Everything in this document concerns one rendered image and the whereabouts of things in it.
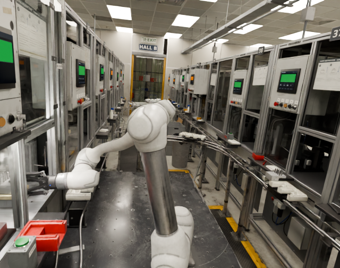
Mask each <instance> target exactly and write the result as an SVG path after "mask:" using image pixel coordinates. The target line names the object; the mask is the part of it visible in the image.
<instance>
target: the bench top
mask: <svg viewBox="0 0 340 268"><path fill-rule="evenodd" d="M134 173H135V174H134ZM169 178H170V182H171V188H172V194H173V201H174V207H175V206H182V207H185V208H187V209H188V210H189V211H190V212H191V214H192V217H193V220H194V229H193V238H192V243H191V253H192V256H193V259H194V260H195V266H189V265H188V268H242V266H241V264H240V262H239V260H238V259H237V257H236V255H235V254H234V252H233V250H232V248H231V246H230V245H229V243H228V241H227V239H226V237H225V236H224V234H223V232H222V230H221V228H220V227H219V225H218V223H217V221H216V219H215V218H214V216H213V214H212V212H211V211H210V209H209V207H208V205H207V203H206V201H205V199H204V198H203V196H202V194H201V192H200V190H199V189H198V187H197V185H196V183H195V181H194V180H193V178H192V176H191V174H190V173H171V172H169ZM145 183H146V177H145V172H122V171H101V173H100V177H99V184H98V186H99V187H100V189H96V190H95V193H94V195H93V198H92V200H91V202H89V204H88V206H87V211H86V212H85V224H87V227H86V228H82V244H83V245H84V250H83V266H82V268H151V260H152V258H151V235H152V233H153V231H154V230H155V225H154V219H153V215H152V210H151V205H150V199H149V194H148V188H147V184H145ZM146 195H147V196H146ZM74 246H79V228H67V232H66V234H65V236H64V238H63V240H62V242H61V245H60V247H59V249H64V248H69V247H74ZM54 262H55V256H54V252H49V253H48V255H47V257H46V259H45V261H44V263H43V265H42V267H41V268H54ZM79 263H80V251H77V252H71V253H66V254H61V255H58V264H57V268H79Z"/></svg>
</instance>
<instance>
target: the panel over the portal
mask: <svg viewBox="0 0 340 268"><path fill-rule="evenodd" d="M141 37H151V38H157V40H156V44H153V43H144V42H141ZM139 43H141V44H150V45H158V52H151V51H141V50H139ZM132 51H133V52H143V53H153V54H163V52H164V37H163V36H156V35H148V34H142V33H133V40H132Z"/></svg>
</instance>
